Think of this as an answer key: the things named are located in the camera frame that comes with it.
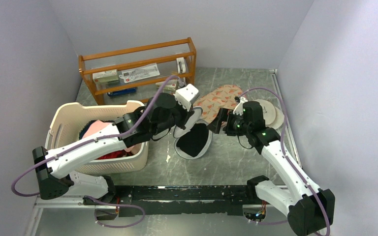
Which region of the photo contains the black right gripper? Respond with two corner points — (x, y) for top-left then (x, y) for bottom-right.
(207, 107), (251, 136)

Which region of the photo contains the white mesh laundry bag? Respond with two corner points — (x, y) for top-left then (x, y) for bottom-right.
(173, 107), (213, 160)

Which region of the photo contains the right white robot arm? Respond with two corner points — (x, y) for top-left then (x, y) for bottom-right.
(208, 101), (335, 236)

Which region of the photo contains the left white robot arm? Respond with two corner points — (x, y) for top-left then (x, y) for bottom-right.
(32, 89), (199, 205)

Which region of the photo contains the peach patterned laundry bag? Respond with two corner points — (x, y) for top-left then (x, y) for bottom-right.
(194, 85), (243, 123)

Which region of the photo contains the black bra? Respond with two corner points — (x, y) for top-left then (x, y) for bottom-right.
(176, 123), (209, 157)

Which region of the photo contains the cream round laundry bag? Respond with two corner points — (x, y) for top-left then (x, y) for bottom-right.
(256, 99), (284, 129)

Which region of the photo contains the cream plastic laundry basket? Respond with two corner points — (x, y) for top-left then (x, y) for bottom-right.
(45, 100), (149, 175)

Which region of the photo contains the small white red box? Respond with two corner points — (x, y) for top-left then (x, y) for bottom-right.
(155, 79), (179, 91)

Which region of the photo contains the white upright box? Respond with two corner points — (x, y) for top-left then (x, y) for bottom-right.
(176, 57), (187, 88)

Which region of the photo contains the orange wooden shelf rack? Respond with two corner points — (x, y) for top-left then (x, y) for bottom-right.
(78, 37), (197, 105)

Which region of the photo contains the white packet on shelf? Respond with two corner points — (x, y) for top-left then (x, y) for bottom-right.
(119, 63), (160, 84)

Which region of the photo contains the red cloth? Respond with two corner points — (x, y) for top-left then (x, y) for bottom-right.
(98, 150), (133, 160)

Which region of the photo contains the white box on shelf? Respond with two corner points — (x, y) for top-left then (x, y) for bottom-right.
(92, 69), (119, 86)

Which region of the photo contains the pink cloth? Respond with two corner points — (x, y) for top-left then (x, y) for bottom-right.
(79, 120), (141, 155)

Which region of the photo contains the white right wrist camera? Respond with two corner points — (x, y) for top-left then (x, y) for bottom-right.
(233, 96), (248, 116)

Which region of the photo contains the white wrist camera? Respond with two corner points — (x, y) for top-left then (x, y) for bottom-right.
(174, 84), (199, 111)
(233, 96), (248, 116)

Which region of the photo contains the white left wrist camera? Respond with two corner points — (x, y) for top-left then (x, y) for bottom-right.
(174, 84), (199, 111)

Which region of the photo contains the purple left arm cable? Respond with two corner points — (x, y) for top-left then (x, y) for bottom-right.
(11, 75), (185, 198)

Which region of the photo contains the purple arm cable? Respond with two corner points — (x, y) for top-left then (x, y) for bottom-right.
(239, 87), (331, 236)
(11, 75), (185, 198)

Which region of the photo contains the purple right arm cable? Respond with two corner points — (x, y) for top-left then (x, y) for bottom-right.
(239, 87), (331, 236)

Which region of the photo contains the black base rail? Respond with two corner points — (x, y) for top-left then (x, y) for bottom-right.
(99, 185), (263, 217)

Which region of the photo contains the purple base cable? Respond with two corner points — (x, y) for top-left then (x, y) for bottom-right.
(88, 199), (148, 228)

